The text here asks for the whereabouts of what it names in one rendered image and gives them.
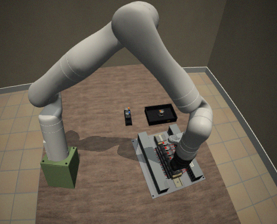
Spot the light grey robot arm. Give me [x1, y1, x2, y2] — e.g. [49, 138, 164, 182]
[28, 1, 213, 162]

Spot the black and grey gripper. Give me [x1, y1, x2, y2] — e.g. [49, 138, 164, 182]
[168, 132, 198, 171]

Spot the black relay socket row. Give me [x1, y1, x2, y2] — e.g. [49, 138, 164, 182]
[156, 145, 173, 179]

